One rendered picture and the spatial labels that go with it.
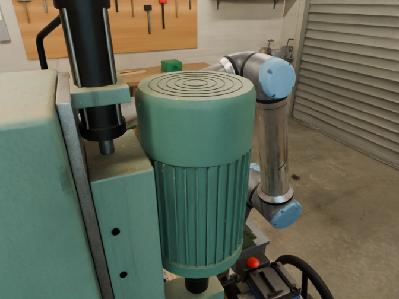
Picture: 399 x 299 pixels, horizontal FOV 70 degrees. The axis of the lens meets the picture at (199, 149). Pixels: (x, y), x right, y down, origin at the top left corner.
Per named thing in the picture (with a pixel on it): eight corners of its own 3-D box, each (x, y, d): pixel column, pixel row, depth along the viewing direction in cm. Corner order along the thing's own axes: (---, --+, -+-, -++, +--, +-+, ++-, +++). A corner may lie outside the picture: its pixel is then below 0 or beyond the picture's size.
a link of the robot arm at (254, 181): (241, 193, 153) (263, 168, 151) (261, 213, 139) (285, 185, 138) (225, 181, 143) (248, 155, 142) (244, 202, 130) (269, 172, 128)
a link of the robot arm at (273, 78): (278, 199, 140) (271, 45, 97) (304, 222, 127) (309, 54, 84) (252, 213, 136) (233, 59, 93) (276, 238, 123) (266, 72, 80)
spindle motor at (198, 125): (260, 261, 51) (284, 91, 37) (165, 295, 45) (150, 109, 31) (217, 204, 66) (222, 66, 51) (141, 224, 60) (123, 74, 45)
